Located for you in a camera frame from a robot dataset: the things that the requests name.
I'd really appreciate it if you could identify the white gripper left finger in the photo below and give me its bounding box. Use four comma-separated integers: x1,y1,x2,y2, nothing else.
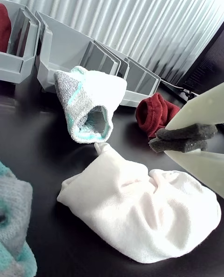
155,82,224,141

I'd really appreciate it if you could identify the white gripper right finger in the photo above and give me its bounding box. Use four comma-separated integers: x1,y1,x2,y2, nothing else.
148,138,224,199

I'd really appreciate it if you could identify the dark red sock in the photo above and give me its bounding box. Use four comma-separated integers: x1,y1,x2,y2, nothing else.
0,3,12,53
135,92,182,140

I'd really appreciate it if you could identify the plain white sock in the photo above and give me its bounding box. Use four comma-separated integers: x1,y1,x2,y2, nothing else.
56,142,222,264

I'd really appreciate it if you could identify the black computer monitor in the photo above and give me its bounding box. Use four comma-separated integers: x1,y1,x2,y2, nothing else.
177,21,224,95

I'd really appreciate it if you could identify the black monitor cable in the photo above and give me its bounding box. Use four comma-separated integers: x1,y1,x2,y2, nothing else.
160,78,199,99

